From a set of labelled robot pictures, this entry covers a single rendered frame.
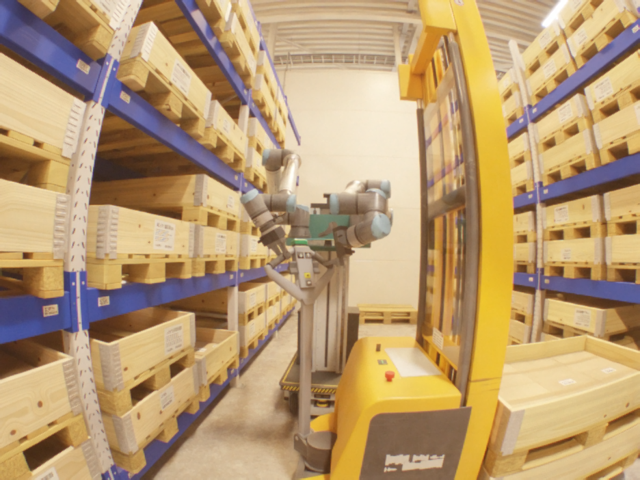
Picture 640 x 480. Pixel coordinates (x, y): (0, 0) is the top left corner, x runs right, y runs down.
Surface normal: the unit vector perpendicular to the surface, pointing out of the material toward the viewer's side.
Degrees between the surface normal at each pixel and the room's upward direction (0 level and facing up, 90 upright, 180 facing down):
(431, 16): 90
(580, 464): 90
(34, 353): 90
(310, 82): 90
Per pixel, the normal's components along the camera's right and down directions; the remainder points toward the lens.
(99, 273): -0.06, -0.04
